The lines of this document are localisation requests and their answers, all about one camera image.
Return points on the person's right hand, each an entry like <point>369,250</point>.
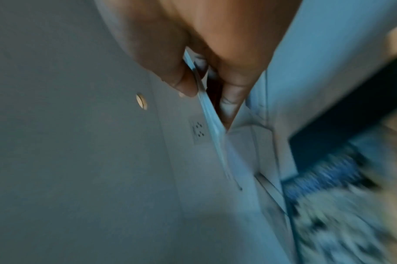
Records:
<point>201,25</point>

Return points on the Meat Dishes cookbook pile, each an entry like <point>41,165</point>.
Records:
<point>214,129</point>

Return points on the white wall socket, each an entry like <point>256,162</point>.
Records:
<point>198,131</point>

